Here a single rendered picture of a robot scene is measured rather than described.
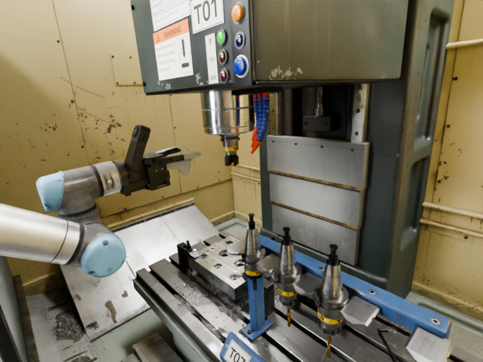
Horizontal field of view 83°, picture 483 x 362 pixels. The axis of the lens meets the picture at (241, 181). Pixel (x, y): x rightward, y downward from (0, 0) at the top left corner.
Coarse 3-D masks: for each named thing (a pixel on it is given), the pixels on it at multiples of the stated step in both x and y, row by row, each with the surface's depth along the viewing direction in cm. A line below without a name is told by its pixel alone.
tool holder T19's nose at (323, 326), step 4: (320, 320) 57; (320, 324) 57; (324, 324) 55; (340, 324) 56; (324, 328) 55; (328, 328) 55; (332, 328) 55; (336, 328) 55; (324, 332) 55; (328, 332) 55; (332, 332) 55; (336, 332) 55
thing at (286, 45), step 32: (224, 0) 46; (256, 0) 43; (288, 0) 47; (320, 0) 53; (352, 0) 61; (384, 0) 70; (192, 32) 55; (256, 32) 44; (288, 32) 49; (320, 32) 55; (352, 32) 63; (384, 32) 73; (256, 64) 46; (288, 64) 50; (320, 64) 57; (352, 64) 66; (384, 64) 77
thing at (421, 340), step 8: (416, 328) 46; (424, 328) 46; (416, 336) 45; (424, 336) 45; (432, 336) 44; (440, 336) 44; (408, 344) 43; (416, 344) 43; (424, 344) 43; (432, 344) 43; (440, 344) 43; (448, 344) 43; (408, 352) 42; (416, 352) 42; (424, 352) 42; (432, 352) 42; (440, 352) 42; (448, 352) 42; (416, 360) 41; (424, 360) 41; (432, 360) 41; (440, 360) 41
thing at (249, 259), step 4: (264, 252) 69; (244, 256) 70; (248, 256) 68; (252, 256) 68; (256, 256) 68; (260, 256) 68; (264, 256) 69; (244, 260) 70; (248, 260) 68; (252, 260) 67; (256, 260) 67; (248, 264) 68; (252, 264) 68
